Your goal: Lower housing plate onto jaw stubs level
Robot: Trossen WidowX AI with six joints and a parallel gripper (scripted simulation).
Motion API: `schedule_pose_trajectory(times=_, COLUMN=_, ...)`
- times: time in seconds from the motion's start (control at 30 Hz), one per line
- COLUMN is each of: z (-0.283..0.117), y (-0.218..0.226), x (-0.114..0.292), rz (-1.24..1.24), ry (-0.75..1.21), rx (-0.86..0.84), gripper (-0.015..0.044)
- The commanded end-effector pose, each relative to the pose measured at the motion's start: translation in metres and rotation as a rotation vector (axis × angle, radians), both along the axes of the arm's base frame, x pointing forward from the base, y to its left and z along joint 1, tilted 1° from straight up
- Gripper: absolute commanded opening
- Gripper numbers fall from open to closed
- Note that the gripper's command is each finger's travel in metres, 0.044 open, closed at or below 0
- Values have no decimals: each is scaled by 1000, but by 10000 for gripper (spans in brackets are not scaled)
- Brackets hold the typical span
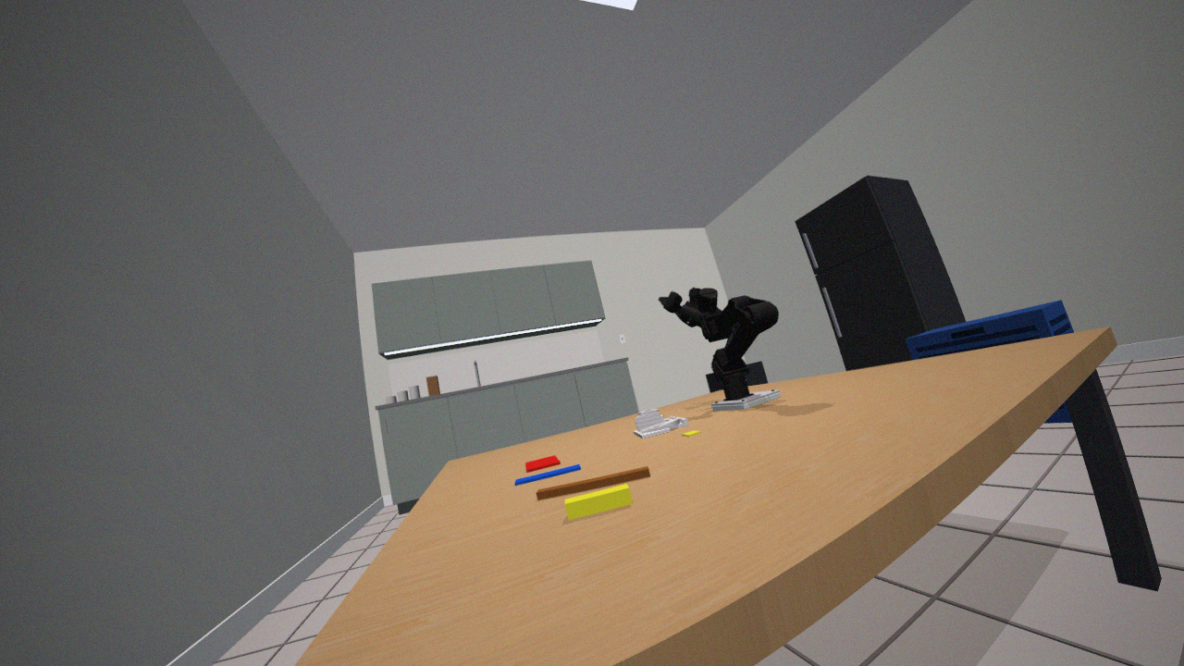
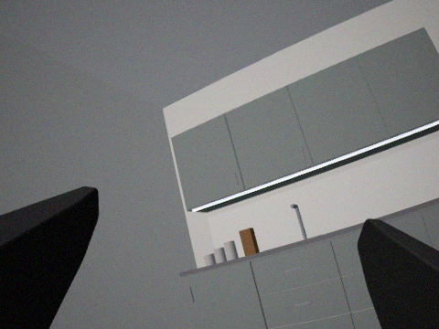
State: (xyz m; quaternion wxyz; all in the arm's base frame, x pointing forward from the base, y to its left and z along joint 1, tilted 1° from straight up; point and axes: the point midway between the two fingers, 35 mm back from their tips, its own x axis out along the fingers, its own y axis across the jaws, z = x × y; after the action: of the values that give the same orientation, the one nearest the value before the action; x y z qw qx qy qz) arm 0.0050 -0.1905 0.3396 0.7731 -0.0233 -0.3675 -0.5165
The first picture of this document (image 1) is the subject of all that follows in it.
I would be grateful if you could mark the red flat block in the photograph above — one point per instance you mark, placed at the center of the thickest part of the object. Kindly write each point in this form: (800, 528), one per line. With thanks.
(542, 463)

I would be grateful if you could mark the blue long thin bar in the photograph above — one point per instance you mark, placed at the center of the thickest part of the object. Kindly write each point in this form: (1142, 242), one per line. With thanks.
(549, 474)

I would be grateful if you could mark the brown flat bar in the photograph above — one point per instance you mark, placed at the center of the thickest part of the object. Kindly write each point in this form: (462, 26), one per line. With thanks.
(602, 481)

